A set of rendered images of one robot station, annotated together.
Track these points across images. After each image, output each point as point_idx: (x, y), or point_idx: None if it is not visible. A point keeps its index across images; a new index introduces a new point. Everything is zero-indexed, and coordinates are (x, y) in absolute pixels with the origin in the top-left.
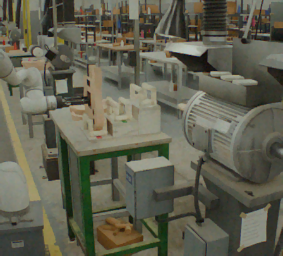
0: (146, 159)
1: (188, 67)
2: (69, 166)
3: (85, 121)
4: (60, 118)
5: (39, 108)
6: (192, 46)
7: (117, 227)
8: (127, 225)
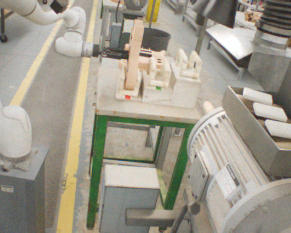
0: (132, 167)
1: (231, 59)
2: None
3: None
4: (108, 61)
5: (73, 53)
6: (237, 39)
7: None
8: None
